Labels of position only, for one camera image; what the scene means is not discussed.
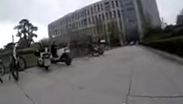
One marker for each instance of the parked motorcycles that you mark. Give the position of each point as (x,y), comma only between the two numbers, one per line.
(96,49)

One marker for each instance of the tall pine tree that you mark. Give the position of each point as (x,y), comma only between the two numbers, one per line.
(25,31)

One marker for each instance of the dark green hedge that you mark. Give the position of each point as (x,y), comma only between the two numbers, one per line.
(179,45)

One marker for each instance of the grey paved path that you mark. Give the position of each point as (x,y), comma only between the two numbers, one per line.
(93,84)

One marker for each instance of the white and black scooter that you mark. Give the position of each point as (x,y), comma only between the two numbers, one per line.
(61,55)

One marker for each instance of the large grey building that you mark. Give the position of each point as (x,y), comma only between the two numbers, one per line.
(108,15)

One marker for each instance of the grey stone kerb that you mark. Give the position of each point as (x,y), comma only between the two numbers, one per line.
(177,58)

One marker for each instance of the low green hedge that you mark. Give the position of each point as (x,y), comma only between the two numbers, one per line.
(29,57)

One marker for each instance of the row of trees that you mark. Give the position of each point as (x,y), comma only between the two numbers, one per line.
(112,32)

